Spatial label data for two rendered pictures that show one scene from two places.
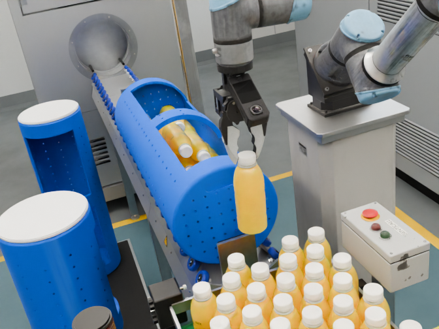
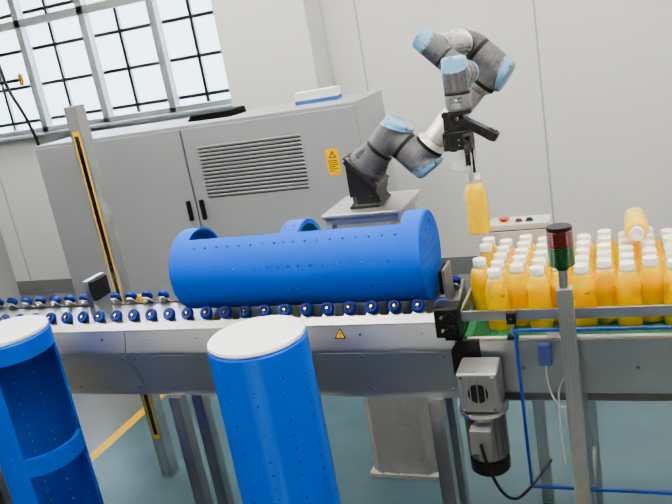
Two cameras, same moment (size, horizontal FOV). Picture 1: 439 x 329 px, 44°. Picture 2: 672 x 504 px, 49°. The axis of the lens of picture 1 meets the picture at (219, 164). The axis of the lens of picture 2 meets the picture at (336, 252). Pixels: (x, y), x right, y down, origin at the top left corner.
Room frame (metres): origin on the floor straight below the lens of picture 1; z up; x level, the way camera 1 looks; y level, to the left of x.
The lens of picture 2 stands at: (0.05, 1.94, 1.79)
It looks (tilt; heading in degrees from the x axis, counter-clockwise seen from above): 16 degrees down; 308
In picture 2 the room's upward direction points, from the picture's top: 10 degrees counter-clockwise
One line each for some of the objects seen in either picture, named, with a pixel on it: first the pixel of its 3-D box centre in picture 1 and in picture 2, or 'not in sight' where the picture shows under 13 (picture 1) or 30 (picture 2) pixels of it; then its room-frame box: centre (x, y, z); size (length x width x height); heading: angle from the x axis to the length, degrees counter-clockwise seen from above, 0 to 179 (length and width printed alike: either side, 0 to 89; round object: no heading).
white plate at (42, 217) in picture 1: (42, 215); (256, 335); (1.44, 0.55, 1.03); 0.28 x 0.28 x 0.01
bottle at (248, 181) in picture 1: (249, 194); (476, 205); (1.02, -0.05, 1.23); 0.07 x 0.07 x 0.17
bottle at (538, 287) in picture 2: not in sight; (539, 299); (0.81, 0.05, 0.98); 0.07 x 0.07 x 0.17
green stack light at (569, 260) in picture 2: not in sight; (561, 255); (0.67, 0.24, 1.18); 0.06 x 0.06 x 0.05
